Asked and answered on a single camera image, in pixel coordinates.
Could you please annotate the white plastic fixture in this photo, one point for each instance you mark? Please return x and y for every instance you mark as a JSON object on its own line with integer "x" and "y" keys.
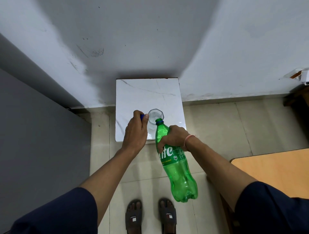
{"x": 300, "y": 74}

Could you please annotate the person's right hand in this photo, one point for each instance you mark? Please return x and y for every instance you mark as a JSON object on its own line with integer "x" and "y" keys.
{"x": 175, "y": 136}

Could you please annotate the person's left forearm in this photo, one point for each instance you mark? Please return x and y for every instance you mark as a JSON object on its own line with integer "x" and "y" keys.
{"x": 109, "y": 176}

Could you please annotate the orange wooden desk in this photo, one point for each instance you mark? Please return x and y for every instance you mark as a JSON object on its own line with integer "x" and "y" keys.
{"x": 277, "y": 171}

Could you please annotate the grey cabinet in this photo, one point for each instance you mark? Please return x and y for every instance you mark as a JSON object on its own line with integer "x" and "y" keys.
{"x": 41, "y": 149}

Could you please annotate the dark grey slipper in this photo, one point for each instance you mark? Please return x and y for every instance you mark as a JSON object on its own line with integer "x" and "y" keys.
{"x": 133, "y": 218}
{"x": 167, "y": 217}

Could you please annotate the person's left hand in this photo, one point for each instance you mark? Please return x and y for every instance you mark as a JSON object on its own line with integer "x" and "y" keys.
{"x": 135, "y": 135}

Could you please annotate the red thread wristband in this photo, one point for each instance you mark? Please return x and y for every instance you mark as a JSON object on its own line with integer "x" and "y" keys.
{"x": 187, "y": 139}

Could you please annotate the clear drinking glass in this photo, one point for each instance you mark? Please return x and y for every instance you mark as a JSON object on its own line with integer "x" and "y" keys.
{"x": 154, "y": 114}

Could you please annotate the navy shirt sleeve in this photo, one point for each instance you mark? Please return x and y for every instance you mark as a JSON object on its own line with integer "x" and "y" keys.
{"x": 270, "y": 209}
{"x": 62, "y": 214}

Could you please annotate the green plastic soda bottle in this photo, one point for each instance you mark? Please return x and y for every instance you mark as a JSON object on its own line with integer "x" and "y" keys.
{"x": 178, "y": 176}

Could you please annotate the dark grey right slipper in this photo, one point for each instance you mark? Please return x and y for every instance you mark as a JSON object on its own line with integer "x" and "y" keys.
{"x": 167, "y": 217}

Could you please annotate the dark grey left slipper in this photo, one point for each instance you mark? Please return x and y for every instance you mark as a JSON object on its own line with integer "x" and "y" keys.
{"x": 133, "y": 218}

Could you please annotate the person's left thumb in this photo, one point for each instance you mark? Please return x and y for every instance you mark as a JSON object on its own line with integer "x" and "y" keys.
{"x": 145, "y": 123}

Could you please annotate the person's right fingers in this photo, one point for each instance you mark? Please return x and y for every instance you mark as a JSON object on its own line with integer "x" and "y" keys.
{"x": 162, "y": 144}

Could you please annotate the person's right forearm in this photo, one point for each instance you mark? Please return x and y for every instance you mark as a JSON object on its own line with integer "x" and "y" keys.
{"x": 217, "y": 168}

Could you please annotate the white marble side table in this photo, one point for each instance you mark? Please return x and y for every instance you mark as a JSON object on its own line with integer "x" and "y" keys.
{"x": 147, "y": 96}

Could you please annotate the dark wooden furniture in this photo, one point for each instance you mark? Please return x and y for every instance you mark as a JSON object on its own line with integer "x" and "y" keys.
{"x": 299, "y": 96}

